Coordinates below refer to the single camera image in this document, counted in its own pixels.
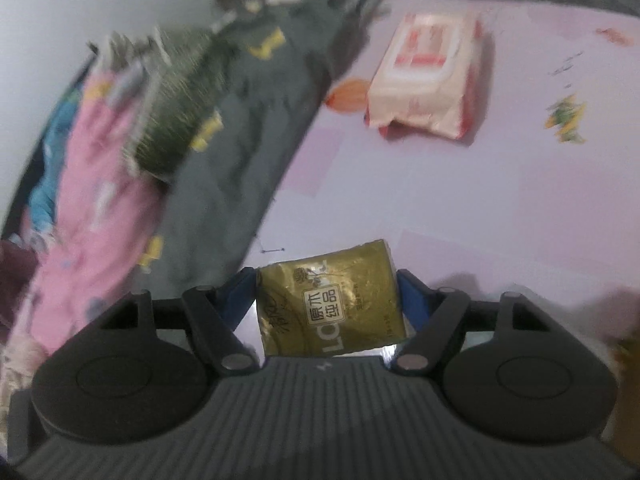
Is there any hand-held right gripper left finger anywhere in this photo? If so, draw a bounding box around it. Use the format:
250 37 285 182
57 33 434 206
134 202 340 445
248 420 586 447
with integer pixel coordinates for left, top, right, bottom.
102 267 258 373

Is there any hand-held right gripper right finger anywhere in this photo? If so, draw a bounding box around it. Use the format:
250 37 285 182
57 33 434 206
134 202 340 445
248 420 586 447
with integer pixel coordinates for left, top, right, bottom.
392 269 553 373

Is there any gold tissue pack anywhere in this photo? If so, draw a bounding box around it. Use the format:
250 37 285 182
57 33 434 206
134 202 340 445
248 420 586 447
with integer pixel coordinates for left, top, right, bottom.
255 238 408 359

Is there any cardboard box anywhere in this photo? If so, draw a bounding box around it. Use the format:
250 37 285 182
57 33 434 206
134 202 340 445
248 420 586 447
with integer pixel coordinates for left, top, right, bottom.
611 330 640 461

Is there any pink patchwork bed sheet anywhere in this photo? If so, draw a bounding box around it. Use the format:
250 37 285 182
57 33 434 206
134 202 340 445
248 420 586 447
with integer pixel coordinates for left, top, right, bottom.
235 0 640 361

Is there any grey quilt with yellow print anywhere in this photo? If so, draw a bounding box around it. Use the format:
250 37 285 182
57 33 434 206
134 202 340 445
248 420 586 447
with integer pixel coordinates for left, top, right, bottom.
150 0 391 293

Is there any pink dotted quilt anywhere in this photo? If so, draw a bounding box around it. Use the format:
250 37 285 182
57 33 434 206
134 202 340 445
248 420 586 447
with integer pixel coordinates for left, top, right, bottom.
0 72 171 361

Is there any green patterned pillow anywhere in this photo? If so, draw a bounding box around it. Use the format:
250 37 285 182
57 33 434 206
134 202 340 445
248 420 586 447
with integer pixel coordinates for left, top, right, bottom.
122 25 236 181

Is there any blue cloth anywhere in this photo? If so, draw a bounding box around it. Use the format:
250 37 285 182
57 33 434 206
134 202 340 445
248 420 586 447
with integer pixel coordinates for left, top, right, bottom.
27 102 78 233

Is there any pink wet wipes pack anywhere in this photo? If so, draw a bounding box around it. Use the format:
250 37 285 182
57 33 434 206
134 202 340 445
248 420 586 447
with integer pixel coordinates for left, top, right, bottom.
364 10 487 142

